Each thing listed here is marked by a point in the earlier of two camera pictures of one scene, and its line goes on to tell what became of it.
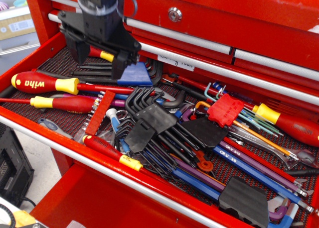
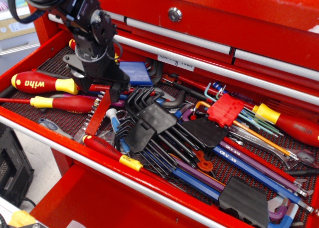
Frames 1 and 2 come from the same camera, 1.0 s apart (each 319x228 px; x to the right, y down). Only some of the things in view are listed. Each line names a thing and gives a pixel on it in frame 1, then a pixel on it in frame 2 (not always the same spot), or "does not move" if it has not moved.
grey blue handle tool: [49, 124] does not move
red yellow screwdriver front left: [76, 104] does not move
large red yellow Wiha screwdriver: [35, 82] does not move
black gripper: [105, 33] → [94, 58]
